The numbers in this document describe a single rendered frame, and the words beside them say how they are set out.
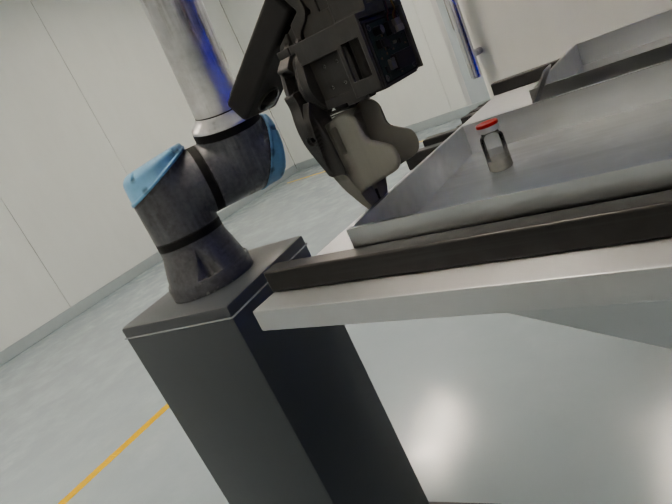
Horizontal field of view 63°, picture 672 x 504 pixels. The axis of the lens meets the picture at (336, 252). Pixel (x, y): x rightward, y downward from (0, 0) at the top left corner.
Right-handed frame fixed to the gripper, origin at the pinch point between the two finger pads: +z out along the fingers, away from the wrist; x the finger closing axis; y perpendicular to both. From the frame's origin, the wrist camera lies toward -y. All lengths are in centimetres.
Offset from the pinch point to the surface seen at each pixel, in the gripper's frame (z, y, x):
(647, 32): 2, 16, 54
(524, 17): -5, -10, 91
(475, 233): 1.5, 12.0, -7.5
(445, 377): 92, -66, 92
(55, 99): -89, -489, 270
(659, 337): 13.4, 19.5, -2.2
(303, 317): 4.6, -2.2, -10.8
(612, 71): 0.7, 15.1, 28.2
